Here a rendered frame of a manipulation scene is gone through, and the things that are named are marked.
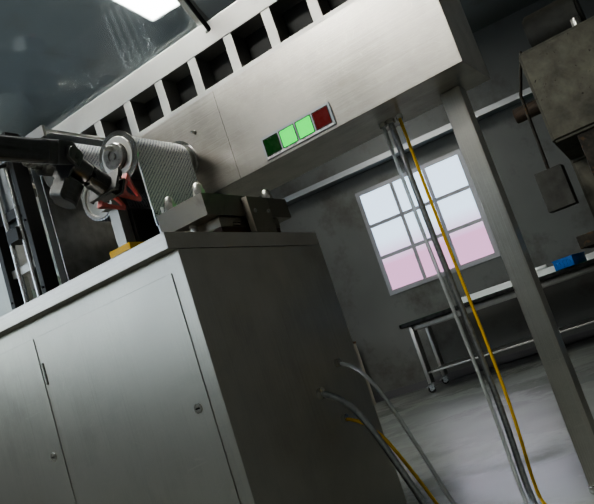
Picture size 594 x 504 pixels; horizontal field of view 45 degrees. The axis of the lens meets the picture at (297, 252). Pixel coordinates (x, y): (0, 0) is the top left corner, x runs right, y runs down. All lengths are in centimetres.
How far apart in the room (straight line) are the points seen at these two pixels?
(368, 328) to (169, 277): 656
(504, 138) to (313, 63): 580
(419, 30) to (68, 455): 140
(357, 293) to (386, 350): 71
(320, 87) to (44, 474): 127
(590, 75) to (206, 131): 319
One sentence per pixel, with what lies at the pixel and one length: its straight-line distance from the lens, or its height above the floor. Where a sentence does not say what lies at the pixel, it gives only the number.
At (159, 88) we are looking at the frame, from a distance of 246.
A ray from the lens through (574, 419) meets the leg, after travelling 203.
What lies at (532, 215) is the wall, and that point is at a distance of 768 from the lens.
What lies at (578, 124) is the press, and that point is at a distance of 497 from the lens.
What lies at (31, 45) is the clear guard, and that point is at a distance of 267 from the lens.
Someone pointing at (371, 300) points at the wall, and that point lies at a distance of 805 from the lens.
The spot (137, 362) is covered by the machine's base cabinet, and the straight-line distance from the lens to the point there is 168.
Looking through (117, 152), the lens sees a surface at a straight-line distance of 205.
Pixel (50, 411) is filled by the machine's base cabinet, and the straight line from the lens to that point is 192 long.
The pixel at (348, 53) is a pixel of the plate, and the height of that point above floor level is 132.
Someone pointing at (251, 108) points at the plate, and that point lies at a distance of 221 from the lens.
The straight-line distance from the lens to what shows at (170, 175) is 211.
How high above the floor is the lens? 51
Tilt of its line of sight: 10 degrees up
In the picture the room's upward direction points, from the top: 18 degrees counter-clockwise
